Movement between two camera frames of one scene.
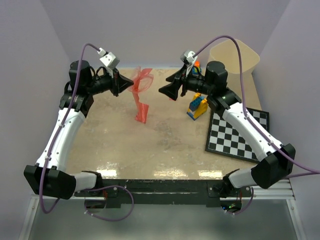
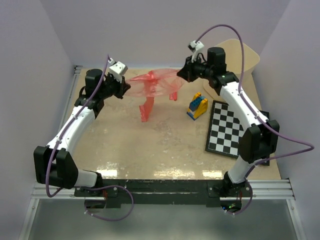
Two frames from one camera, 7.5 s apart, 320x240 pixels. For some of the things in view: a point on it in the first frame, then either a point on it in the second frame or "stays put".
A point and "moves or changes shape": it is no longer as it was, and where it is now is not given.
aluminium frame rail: (283, 190) stays put
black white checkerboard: (224, 139) stays put
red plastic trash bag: (142, 80) moves or changes shape
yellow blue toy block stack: (197, 106) stays put
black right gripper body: (195, 85) → (200, 70)
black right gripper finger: (170, 90) → (185, 75)
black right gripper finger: (178, 76) → (188, 61)
